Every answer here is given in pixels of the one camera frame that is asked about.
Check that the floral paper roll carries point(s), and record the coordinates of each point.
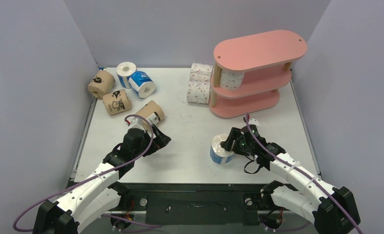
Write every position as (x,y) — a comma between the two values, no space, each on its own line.
(198,92)
(200,72)

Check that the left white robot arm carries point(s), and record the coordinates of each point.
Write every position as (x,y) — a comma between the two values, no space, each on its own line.
(86,201)

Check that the lying blue white roll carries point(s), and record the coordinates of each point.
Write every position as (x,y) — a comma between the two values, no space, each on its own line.
(142,84)

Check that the blue paper roll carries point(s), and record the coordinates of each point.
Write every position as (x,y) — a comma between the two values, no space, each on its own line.
(217,153)

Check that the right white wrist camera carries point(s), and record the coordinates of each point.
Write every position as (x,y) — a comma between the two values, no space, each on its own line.
(253,121)

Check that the lower floral paper roll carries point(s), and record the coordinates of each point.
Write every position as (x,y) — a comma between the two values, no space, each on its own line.
(198,92)

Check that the upright blue white roll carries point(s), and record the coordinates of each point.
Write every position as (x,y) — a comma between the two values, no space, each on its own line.
(124,70)

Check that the brown roll cartoon print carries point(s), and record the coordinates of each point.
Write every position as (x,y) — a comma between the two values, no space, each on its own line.
(116,102)

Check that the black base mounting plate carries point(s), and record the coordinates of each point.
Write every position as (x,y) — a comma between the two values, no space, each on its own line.
(192,204)

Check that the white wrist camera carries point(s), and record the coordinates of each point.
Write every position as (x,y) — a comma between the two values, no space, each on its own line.
(137,123)
(253,121)

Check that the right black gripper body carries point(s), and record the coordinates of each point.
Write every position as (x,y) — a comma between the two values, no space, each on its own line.
(236,142)

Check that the floral roll on shelf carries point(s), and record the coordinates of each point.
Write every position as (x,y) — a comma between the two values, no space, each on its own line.
(231,80)

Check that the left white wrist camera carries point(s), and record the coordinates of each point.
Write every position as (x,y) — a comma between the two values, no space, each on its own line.
(137,123)

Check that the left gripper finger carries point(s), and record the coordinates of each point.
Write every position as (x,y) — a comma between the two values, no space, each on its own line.
(155,129)
(161,140)

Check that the upper floral paper roll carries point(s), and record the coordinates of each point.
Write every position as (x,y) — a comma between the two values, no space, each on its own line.
(200,72)

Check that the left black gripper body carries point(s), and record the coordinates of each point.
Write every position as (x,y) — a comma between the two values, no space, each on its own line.
(146,144)

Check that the pink three-tier shelf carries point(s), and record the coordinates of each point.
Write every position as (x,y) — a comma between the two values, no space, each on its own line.
(266,59)

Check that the brown roll black print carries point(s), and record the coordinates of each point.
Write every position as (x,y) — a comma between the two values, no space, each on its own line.
(101,84)

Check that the brown roll with barcode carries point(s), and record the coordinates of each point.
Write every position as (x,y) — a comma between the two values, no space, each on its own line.
(152,112)

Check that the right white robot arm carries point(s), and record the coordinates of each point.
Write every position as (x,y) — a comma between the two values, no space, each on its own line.
(330,209)

